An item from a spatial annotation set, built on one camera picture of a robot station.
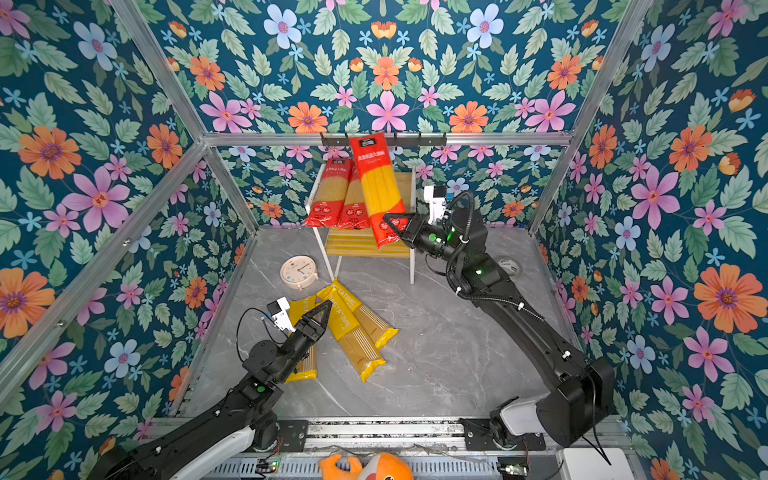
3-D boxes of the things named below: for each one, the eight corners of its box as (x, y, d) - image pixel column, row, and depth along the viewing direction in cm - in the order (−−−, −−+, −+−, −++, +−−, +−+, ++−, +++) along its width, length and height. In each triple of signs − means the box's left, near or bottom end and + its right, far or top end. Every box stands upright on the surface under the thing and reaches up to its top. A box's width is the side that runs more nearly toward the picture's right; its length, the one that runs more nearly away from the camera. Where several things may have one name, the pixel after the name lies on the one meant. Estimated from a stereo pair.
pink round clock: (278, 290, 103) (274, 285, 101) (287, 261, 112) (284, 255, 109) (315, 290, 103) (312, 285, 101) (321, 260, 112) (319, 255, 109)
